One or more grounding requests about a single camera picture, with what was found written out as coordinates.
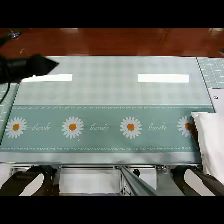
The white garment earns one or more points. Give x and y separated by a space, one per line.
210 143

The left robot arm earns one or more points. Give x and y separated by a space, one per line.
23 68

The silver frame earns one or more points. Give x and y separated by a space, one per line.
140 187

